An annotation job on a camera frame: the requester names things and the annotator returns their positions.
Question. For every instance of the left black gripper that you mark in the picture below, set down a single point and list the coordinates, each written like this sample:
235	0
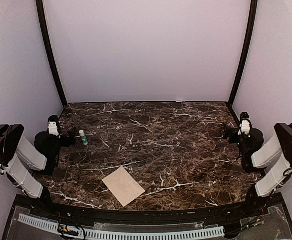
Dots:
72	138

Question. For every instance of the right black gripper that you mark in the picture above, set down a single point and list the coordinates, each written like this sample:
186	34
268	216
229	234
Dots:
232	131

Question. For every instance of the white green glue stick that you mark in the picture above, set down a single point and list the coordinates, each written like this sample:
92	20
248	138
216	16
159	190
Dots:
83	137

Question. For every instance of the beige paper envelope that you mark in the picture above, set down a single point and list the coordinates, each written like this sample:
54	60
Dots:
123	186

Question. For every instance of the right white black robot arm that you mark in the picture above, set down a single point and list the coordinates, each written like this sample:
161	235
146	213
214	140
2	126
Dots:
257	156

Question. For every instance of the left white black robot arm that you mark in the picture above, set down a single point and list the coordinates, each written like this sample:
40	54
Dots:
18	157

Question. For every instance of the black curved front rail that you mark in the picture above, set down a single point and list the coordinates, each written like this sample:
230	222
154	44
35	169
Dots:
225	214

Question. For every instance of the small circuit board with wires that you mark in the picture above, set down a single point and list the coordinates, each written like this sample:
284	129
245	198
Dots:
65	232

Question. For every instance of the white slotted cable duct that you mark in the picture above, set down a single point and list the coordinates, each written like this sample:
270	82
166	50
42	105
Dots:
103	231

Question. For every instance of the right black frame post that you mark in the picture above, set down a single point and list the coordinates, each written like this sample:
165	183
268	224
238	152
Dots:
244	52

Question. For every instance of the black frame post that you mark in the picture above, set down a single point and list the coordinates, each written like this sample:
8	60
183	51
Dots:
49	51
244	52

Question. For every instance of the left black frame post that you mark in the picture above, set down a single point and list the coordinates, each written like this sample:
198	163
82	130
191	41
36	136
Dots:
49	51

